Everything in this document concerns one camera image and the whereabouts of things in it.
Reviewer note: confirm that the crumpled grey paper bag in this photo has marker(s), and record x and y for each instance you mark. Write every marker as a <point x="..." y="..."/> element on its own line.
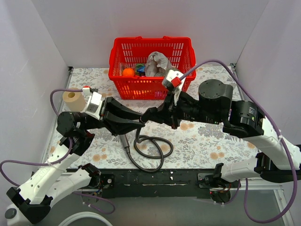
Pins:
<point x="157" y="65"/>

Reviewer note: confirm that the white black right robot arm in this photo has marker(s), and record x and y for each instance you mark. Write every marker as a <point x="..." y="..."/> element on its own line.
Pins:
<point x="242" y="119"/>

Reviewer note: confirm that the grey handheld shower head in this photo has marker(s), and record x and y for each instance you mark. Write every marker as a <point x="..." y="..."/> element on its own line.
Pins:
<point x="125" y="143"/>

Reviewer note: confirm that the blue packaged item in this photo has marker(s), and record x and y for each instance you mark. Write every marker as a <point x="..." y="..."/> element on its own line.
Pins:
<point x="140" y="69"/>

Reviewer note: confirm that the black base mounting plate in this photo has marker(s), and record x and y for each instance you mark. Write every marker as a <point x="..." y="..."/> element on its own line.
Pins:
<point x="128" y="183"/>

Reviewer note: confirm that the white power adapter box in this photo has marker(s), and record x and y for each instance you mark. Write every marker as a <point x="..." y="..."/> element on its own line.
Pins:
<point x="13" y="216"/>

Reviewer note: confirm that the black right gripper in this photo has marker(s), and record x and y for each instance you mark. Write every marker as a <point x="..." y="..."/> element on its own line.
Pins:
<point x="171" y="111"/>

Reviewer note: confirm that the orange fruit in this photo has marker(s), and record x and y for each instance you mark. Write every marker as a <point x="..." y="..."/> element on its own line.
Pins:
<point x="128" y="72"/>

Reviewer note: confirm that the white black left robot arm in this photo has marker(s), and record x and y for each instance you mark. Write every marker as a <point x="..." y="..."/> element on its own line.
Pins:
<point x="34" y="199"/>

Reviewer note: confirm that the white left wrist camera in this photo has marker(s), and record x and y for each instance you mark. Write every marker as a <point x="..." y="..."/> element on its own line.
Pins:
<point x="94" y="103"/>

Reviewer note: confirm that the red plastic shopping basket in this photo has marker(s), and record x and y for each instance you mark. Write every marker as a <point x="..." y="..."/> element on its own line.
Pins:
<point x="129" y="52"/>

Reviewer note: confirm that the beige tape roll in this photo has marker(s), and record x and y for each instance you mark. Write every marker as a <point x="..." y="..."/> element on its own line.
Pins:
<point x="74" y="100"/>

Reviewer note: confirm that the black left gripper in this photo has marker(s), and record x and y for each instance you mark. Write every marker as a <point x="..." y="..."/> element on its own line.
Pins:
<point x="105" y="114"/>

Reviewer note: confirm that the aluminium frame rail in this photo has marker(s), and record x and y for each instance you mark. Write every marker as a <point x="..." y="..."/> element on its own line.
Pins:
<point x="265" y="200"/>

